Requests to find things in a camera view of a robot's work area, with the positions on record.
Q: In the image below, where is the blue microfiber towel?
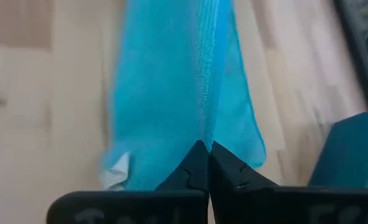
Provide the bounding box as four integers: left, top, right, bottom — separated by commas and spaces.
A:
98, 0, 267, 192

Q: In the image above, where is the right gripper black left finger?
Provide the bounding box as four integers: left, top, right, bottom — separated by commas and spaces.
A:
46, 139, 210, 224

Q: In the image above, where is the black aluminium table frame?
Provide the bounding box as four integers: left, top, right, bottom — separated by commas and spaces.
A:
332, 0, 368, 109

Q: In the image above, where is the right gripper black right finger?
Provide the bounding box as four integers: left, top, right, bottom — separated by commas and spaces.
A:
209, 140, 368, 224

